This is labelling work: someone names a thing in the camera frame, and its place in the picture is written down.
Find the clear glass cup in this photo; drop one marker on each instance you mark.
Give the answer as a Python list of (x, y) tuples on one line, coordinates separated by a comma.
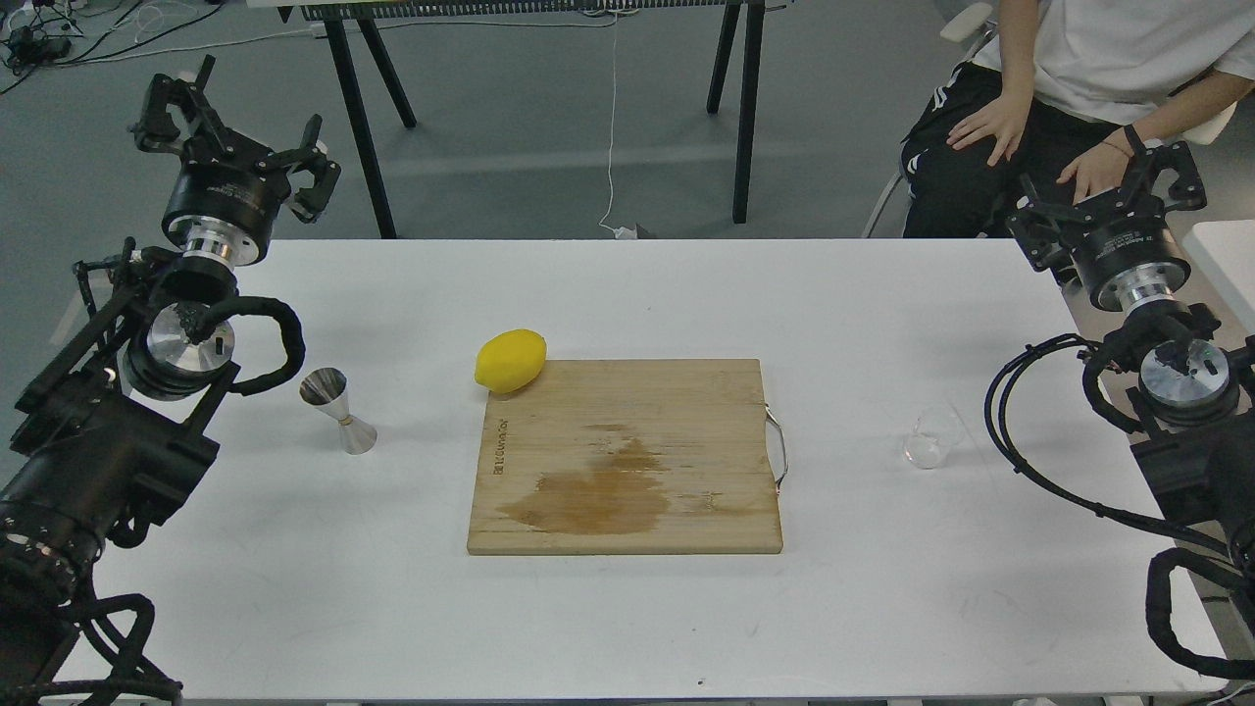
[(935, 434)]

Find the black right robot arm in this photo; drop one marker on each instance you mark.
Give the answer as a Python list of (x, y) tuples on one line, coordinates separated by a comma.
[(1160, 374)]

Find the white side table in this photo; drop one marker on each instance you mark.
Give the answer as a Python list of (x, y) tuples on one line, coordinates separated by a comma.
[(1225, 252)]

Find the person's right hand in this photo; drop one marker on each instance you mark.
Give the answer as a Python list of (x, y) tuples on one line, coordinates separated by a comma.
[(1002, 120)]

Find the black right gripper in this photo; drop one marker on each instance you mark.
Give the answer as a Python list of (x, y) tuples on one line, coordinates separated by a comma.
[(1123, 250)]

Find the person's left hand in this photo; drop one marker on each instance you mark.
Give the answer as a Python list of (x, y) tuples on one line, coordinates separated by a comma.
[(1099, 168)]

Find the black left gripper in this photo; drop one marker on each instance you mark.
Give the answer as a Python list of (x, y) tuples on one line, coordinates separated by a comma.
[(234, 191)]

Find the steel jigger measuring cup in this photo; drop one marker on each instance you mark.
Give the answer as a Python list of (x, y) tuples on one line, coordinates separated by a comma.
[(326, 390)]

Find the seated person in white shirt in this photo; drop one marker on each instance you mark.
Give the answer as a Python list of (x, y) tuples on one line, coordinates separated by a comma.
[(1094, 71)]

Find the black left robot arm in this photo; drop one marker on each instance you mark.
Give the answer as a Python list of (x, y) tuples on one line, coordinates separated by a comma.
[(114, 436)]

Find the wooden cutting board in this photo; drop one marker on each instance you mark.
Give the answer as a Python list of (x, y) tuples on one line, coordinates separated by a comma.
[(628, 457)]

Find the yellow lemon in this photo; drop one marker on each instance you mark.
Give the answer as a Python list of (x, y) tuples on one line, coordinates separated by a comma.
[(510, 360)]

